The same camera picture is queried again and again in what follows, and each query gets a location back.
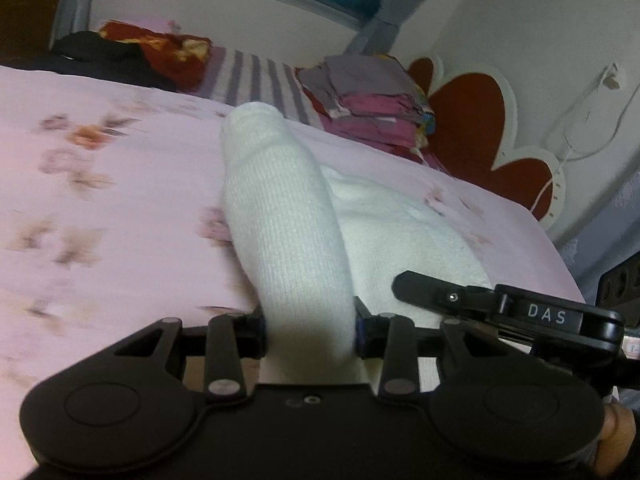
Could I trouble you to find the red patterned cloth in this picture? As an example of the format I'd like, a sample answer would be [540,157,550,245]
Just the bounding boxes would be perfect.
[97,20,212,94]

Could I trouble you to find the grey curtain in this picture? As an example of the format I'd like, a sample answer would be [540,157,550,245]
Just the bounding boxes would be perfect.
[52,0,97,50]
[349,0,437,59]

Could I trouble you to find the pink floral bedsheet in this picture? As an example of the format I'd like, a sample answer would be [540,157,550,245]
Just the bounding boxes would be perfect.
[0,64,587,480]

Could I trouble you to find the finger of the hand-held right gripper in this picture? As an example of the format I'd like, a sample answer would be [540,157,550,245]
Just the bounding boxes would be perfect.
[392,270,504,322]

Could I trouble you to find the red flower-shaped headboard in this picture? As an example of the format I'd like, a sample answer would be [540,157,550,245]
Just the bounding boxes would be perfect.
[407,55,567,232]

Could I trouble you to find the brown wooden wardrobe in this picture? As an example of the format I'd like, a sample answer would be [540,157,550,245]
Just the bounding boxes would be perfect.
[0,0,67,67]

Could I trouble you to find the striped grey white bedding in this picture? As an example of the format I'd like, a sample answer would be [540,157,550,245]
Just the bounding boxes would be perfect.
[199,46,332,129]

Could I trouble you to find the person's right hand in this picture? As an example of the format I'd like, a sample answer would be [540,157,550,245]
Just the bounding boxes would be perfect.
[597,402,637,476]

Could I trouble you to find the black cloth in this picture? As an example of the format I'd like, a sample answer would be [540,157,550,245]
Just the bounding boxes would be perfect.
[50,31,177,93]

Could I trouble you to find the stack of folded clothes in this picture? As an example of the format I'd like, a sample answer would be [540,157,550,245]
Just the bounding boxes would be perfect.
[295,52,437,162]

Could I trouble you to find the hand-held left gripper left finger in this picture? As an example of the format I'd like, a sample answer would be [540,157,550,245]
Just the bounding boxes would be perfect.
[114,310,267,402]

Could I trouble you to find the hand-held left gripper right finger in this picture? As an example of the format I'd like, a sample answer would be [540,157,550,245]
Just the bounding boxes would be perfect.
[353,298,503,402]

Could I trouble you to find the white knitted garment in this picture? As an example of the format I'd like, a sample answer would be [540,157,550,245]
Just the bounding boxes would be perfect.
[220,101,495,387]

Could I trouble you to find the white wall cable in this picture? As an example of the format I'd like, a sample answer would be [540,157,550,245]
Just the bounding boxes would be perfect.
[529,62,627,212]

